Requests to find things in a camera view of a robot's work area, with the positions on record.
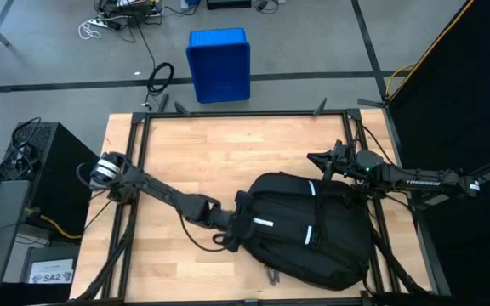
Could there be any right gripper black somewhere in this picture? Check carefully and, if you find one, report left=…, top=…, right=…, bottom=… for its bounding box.
left=307, top=139, right=359, bottom=183

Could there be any large black partition wall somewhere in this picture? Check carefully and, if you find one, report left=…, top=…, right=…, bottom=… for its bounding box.
left=385, top=0, right=490, bottom=301

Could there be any black electronics with cables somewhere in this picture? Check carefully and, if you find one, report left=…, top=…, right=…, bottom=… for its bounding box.
left=94, top=0, right=165, bottom=27

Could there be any yellow cable by computer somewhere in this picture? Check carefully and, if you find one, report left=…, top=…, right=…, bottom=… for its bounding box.
left=24, top=207, right=83, bottom=241

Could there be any black power adapter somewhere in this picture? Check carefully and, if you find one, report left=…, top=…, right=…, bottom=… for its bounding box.
left=253, top=0, right=288, bottom=14

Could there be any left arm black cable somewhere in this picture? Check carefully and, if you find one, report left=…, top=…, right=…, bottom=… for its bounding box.
left=179, top=203, right=229, bottom=252

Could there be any black computer tower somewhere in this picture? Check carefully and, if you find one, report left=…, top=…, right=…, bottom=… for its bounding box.
left=0, top=122, right=100, bottom=239

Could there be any black backpack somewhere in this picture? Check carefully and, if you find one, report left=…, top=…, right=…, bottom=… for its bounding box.
left=234, top=171, right=376, bottom=292

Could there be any coiled black cable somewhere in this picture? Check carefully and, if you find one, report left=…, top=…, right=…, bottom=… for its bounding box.
left=144, top=61, right=175, bottom=108

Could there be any grey box with SA2 label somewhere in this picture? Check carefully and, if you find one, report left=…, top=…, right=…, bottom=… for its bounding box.
left=19, top=245, right=81, bottom=286

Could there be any black cable bundle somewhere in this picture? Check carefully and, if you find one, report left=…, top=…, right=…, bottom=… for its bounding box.
left=0, top=116, right=43, bottom=184

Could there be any yellow cable along partition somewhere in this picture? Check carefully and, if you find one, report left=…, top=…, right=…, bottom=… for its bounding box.
left=384, top=0, right=476, bottom=102

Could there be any flat black box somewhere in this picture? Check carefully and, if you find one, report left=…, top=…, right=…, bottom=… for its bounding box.
left=206, top=0, right=253, bottom=11

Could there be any blue plastic bin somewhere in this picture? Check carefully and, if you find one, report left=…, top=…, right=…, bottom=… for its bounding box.
left=185, top=27, right=252, bottom=105

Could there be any white power strip with cable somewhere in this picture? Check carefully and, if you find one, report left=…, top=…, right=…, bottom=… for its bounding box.
left=77, top=16, right=117, bottom=41

